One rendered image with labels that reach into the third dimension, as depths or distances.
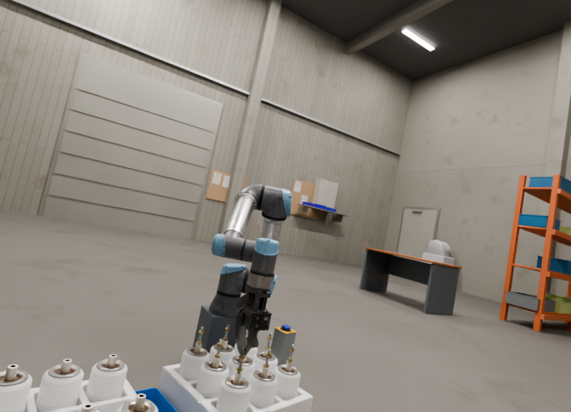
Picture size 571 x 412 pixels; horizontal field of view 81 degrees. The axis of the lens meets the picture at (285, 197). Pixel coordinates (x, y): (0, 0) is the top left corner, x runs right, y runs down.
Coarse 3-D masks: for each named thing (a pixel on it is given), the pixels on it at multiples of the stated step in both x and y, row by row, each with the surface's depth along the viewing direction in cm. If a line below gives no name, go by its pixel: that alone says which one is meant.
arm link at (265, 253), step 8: (264, 240) 104; (272, 240) 105; (256, 248) 105; (264, 248) 103; (272, 248) 104; (256, 256) 104; (264, 256) 103; (272, 256) 103; (256, 264) 103; (264, 264) 103; (272, 264) 104; (256, 272) 103; (264, 272) 103; (272, 272) 104
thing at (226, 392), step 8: (224, 384) 102; (224, 392) 101; (232, 392) 100; (240, 392) 100; (248, 392) 102; (224, 400) 100; (232, 400) 99; (240, 400) 100; (248, 400) 103; (216, 408) 102; (224, 408) 100; (232, 408) 99; (240, 408) 100
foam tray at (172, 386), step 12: (168, 372) 117; (168, 384) 116; (180, 384) 111; (192, 384) 113; (168, 396) 114; (180, 396) 110; (192, 396) 106; (276, 396) 115; (300, 396) 119; (312, 396) 120; (180, 408) 109; (192, 408) 104; (204, 408) 101; (252, 408) 105; (264, 408) 106; (276, 408) 108; (288, 408) 111; (300, 408) 116
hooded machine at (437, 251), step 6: (432, 240) 899; (438, 240) 891; (432, 246) 894; (438, 246) 881; (444, 246) 884; (426, 252) 907; (432, 252) 891; (438, 252) 877; (444, 252) 876; (450, 252) 893; (426, 258) 899; (432, 258) 884; (438, 258) 870; (444, 258) 862; (450, 258) 876; (450, 264) 877
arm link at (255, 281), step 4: (252, 276) 103; (256, 276) 102; (260, 276) 102; (264, 276) 102; (248, 280) 104; (252, 280) 103; (256, 280) 102; (260, 280) 102; (264, 280) 102; (268, 280) 103; (272, 280) 108; (248, 284) 104; (252, 284) 102; (256, 284) 102; (260, 284) 102; (264, 284) 102; (268, 284) 103; (256, 288) 103; (260, 288) 102; (264, 288) 103; (268, 288) 103
